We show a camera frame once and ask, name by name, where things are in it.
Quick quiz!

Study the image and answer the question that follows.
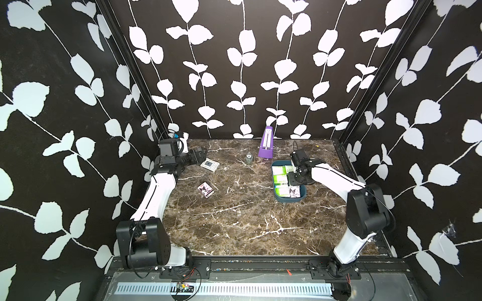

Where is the pink Kuromi tissue pack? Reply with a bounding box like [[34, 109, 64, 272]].
[[197, 182, 214, 199], [288, 186, 301, 198]]

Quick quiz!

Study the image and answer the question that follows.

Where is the teal plastic storage box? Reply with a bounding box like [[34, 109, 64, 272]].
[[271, 160, 307, 203]]

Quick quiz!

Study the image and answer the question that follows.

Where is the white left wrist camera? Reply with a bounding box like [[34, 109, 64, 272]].
[[173, 132, 189, 154]]

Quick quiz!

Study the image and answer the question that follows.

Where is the purple metronome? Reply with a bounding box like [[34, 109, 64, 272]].
[[258, 126, 274, 159]]

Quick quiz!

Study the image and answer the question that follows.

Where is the playing card box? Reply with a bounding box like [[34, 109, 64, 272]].
[[200, 158, 220, 173]]

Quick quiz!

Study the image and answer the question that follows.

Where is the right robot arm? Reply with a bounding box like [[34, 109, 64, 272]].
[[288, 149, 396, 278]]

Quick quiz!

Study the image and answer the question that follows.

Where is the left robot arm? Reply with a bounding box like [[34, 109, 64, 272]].
[[115, 138, 208, 271]]

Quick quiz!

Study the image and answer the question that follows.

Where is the black front rail base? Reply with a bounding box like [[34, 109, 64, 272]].
[[95, 256, 427, 300]]

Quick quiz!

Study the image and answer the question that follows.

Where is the green tissue pack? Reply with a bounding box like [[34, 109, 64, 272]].
[[274, 186, 291, 198], [272, 166, 287, 176], [273, 175, 289, 187]]

